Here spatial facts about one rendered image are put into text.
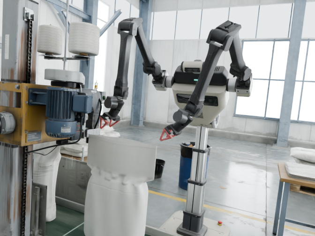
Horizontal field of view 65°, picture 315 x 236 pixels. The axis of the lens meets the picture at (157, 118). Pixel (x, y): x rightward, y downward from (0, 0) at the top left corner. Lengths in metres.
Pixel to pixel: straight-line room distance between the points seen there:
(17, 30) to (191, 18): 9.11
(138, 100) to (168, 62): 1.97
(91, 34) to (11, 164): 0.78
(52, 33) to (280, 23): 8.68
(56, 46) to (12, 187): 0.80
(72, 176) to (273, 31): 8.47
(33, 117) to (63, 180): 1.04
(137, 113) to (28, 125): 9.01
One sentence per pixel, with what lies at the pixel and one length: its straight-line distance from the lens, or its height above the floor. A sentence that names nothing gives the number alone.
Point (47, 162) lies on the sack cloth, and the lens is 1.88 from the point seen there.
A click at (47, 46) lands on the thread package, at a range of 1.59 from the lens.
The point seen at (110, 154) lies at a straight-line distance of 1.51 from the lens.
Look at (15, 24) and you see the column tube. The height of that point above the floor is 1.62.
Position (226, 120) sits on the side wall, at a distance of 9.39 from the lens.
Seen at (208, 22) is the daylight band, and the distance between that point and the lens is 10.00.
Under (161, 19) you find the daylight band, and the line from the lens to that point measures 10.66.
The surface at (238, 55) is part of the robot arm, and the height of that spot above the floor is 1.58.
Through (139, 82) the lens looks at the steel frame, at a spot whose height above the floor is 1.81.
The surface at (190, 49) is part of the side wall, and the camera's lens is 9.90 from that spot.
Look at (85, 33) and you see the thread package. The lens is 1.41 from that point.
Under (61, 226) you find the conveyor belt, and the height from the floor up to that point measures 0.38.
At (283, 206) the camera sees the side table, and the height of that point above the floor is 0.51.
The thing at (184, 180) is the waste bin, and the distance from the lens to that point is 3.71.
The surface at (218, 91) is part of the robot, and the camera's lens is 1.67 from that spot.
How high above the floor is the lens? 1.33
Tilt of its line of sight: 5 degrees down
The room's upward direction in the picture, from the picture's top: 5 degrees clockwise
